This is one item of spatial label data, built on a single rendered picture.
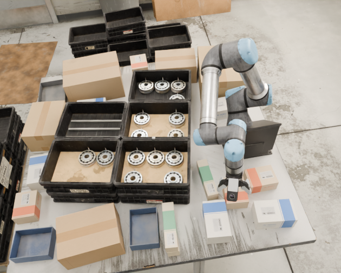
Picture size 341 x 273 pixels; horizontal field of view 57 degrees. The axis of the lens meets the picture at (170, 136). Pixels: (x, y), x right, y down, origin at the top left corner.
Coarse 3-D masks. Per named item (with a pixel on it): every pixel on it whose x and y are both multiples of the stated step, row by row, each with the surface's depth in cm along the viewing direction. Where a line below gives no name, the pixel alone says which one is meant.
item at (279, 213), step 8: (264, 200) 167; (272, 200) 167; (280, 200) 167; (288, 200) 166; (256, 208) 165; (264, 208) 165; (272, 208) 164; (280, 208) 164; (288, 208) 164; (256, 216) 164; (264, 216) 162; (272, 216) 162; (280, 216) 161; (288, 216) 161; (296, 216) 161; (256, 224) 165; (264, 224) 162; (272, 224) 163; (280, 224) 163; (288, 224) 164
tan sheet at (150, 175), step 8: (128, 152) 187; (144, 152) 187; (184, 152) 185; (184, 160) 181; (128, 168) 180; (136, 168) 180; (144, 168) 180; (152, 168) 179; (160, 168) 179; (168, 168) 179; (176, 168) 178; (184, 168) 178; (144, 176) 177; (152, 176) 176; (160, 176) 176; (184, 176) 175
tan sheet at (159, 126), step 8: (152, 120) 202; (160, 120) 202; (168, 120) 201; (136, 128) 199; (144, 128) 198; (152, 128) 198; (160, 128) 197; (168, 128) 197; (176, 128) 197; (184, 128) 196
